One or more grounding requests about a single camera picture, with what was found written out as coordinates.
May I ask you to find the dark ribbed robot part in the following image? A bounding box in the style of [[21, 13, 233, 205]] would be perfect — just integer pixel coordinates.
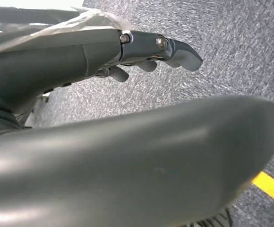
[[182, 208, 233, 227]]

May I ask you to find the clear crinkled plastic film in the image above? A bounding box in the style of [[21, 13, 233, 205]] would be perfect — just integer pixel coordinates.
[[0, 7, 134, 55]]

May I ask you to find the yellow floor tape strip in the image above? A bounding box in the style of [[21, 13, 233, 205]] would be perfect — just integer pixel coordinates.
[[251, 171, 274, 210]]

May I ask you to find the pale furniture foot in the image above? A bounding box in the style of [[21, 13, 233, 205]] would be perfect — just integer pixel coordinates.
[[23, 93, 50, 128]]

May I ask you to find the ribbed grey left arm sleeve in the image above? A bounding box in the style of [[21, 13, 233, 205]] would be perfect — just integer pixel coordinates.
[[0, 96, 23, 141]]

